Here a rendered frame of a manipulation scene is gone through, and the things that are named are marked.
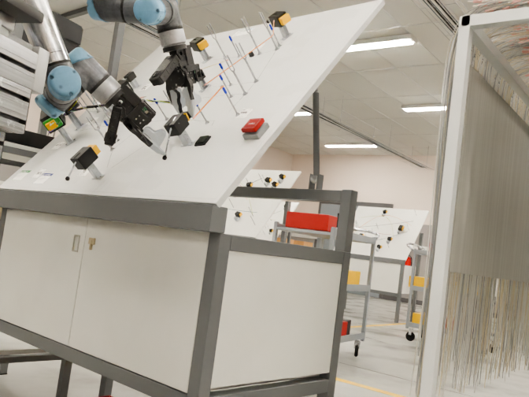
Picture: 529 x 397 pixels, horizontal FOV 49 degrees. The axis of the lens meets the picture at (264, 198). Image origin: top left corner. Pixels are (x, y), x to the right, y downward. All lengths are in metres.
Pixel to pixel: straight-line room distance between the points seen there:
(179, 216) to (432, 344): 0.70
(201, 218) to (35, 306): 0.86
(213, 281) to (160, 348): 0.25
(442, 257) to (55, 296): 1.20
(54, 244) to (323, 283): 0.89
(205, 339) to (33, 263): 0.88
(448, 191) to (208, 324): 0.68
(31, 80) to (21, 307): 1.11
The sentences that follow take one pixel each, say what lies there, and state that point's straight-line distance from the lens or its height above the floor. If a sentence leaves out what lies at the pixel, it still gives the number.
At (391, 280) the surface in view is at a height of 0.57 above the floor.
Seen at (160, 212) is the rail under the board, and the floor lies 0.84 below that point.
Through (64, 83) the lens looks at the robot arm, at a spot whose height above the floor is 1.10.
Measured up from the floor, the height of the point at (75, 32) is 1.60.
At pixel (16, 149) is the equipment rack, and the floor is 1.03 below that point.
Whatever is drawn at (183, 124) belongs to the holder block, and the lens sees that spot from 1.72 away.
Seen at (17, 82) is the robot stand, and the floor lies 1.03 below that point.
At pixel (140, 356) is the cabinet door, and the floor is 0.45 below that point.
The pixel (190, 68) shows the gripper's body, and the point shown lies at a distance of 1.77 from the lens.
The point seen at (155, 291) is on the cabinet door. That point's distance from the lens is 1.60.
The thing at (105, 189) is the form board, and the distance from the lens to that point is 1.81.
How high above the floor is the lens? 0.78
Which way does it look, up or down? 5 degrees up
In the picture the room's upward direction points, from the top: 8 degrees clockwise
